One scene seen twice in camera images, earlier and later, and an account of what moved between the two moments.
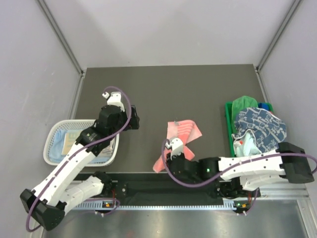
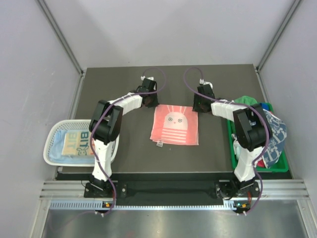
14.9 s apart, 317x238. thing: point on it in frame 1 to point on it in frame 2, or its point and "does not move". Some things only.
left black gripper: [134, 120] to [154, 103]
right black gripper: [169, 161] to [196, 107]
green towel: [240, 104] does not move
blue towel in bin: [264, 105] does not move
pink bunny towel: [187, 131] to [177, 125]
